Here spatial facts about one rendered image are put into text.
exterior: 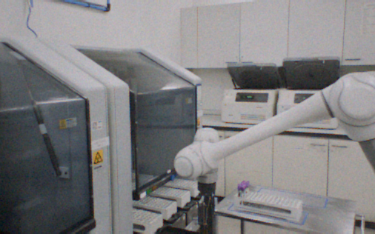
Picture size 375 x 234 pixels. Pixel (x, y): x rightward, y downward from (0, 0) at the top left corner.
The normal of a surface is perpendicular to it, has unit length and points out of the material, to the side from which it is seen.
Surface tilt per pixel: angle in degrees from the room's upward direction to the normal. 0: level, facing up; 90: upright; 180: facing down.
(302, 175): 90
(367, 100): 84
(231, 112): 90
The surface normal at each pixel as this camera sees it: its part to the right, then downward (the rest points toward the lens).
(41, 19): 0.90, 0.05
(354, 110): -0.40, -0.04
